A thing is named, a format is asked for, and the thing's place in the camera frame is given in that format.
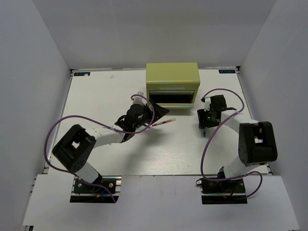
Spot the left blue corner label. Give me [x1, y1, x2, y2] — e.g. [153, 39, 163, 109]
[74, 72, 90, 77]

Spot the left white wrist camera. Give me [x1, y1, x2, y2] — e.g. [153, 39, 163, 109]
[131, 91, 147, 106]

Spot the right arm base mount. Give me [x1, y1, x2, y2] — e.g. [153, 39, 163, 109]
[196, 178, 247, 205]

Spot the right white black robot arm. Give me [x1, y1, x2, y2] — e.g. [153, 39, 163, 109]
[197, 95, 278, 192]

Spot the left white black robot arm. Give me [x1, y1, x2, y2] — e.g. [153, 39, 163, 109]
[52, 99, 169, 192]

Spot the red gel pen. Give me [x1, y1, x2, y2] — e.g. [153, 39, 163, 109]
[152, 118, 176, 127]

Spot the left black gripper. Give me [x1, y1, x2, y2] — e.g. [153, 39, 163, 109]
[133, 99, 169, 130]

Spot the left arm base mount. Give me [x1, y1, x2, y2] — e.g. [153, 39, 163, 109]
[70, 176, 122, 204]

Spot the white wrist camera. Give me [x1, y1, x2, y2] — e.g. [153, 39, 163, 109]
[131, 91, 147, 106]
[201, 96, 211, 111]

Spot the blue corner label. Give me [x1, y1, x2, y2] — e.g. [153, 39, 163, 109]
[218, 69, 236, 74]
[74, 72, 90, 77]

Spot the green metal drawer chest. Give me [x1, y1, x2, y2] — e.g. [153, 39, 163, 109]
[146, 63, 201, 109]

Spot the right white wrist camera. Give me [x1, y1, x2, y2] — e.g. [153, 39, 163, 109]
[201, 96, 211, 111]

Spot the right blue corner label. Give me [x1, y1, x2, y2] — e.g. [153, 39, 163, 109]
[218, 69, 236, 74]

